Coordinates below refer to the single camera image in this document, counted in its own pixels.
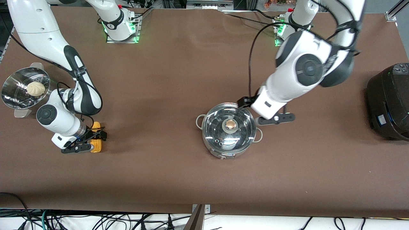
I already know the steel steamer pot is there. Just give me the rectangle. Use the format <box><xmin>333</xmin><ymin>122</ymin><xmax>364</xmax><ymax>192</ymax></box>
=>
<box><xmin>2</xmin><ymin>62</ymin><xmax>60</xmax><ymax>118</ymax></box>

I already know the black base cable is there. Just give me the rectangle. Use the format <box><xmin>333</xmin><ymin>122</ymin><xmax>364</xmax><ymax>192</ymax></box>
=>
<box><xmin>252</xmin><ymin>8</ymin><xmax>282</xmax><ymax>19</ymax></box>
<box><xmin>129</xmin><ymin>7</ymin><xmax>154</xmax><ymax>20</ymax></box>
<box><xmin>224</xmin><ymin>12</ymin><xmax>277</xmax><ymax>27</ymax></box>

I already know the metal table edge bracket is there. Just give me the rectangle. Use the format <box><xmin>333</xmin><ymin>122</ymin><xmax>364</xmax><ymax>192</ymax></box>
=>
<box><xmin>184</xmin><ymin>204</ymin><xmax>211</xmax><ymax>230</ymax></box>

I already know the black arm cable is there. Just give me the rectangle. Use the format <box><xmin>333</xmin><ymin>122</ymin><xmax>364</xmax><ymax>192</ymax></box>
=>
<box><xmin>248</xmin><ymin>0</ymin><xmax>362</xmax><ymax>100</ymax></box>
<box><xmin>0</xmin><ymin>13</ymin><xmax>107</xmax><ymax>150</ymax></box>

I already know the yellow corn cob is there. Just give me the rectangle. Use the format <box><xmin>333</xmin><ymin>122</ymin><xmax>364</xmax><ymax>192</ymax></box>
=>
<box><xmin>90</xmin><ymin>121</ymin><xmax>103</xmax><ymax>153</ymax></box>

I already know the white steamed bun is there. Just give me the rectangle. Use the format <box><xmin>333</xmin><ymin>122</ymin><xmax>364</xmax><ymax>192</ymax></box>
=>
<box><xmin>26</xmin><ymin>81</ymin><xmax>46</xmax><ymax>97</ymax></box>

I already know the aluminium frame profile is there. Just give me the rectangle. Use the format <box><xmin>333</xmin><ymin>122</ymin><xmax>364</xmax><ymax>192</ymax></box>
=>
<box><xmin>385</xmin><ymin>0</ymin><xmax>409</xmax><ymax>21</ymax></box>

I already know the glass pot lid with knob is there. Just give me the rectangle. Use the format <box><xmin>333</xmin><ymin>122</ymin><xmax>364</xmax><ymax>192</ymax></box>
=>
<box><xmin>202</xmin><ymin>102</ymin><xmax>257</xmax><ymax>151</ymax></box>

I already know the black rice cooker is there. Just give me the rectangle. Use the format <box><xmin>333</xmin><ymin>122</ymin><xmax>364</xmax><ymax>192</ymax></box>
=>
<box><xmin>367</xmin><ymin>63</ymin><xmax>409</xmax><ymax>141</ymax></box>

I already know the grey power strip box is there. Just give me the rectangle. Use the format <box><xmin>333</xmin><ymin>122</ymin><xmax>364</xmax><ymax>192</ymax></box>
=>
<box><xmin>186</xmin><ymin>0</ymin><xmax>234</xmax><ymax>10</ymax></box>

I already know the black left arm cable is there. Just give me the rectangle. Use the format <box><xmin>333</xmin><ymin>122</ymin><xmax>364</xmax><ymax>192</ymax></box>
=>
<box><xmin>248</xmin><ymin>0</ymin><xmax>362</xmax><ymax>100</ymax></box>

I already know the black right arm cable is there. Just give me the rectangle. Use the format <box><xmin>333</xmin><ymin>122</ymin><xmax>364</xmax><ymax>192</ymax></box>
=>
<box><xmin>0</xmin><ymin>13</ymin><xmax>107</xmax><ymax>150</ymax></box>

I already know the steel pot with handles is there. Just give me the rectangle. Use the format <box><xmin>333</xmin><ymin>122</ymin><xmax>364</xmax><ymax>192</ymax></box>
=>
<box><xmin>196</xmin><ymin>112</ymin><xmax>263</xmax><ymax>159</ymax></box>

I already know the black floor cable loop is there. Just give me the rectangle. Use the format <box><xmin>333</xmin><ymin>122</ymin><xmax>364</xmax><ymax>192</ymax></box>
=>
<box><xmin>0</xmin><ymin>192</ymin><xmax>31</xmax><ymax>230</ymax></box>

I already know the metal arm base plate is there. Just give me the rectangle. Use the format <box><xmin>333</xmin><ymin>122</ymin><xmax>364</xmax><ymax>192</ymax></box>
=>
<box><xmin>106</xmin><ymin>13</ymin><xmax>141</xmax><ymax>43</ymax></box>
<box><xmin>274</xmin><ymin>16</ymin><xmax>288</xmax><ymax>47</ymax></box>

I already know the brown table cover sheet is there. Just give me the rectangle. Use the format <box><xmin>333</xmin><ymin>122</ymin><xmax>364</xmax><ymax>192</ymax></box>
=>
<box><xmin>0</xmin><ymin>5</ymin><xmax>409</xmax><ymax>218</ymax></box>

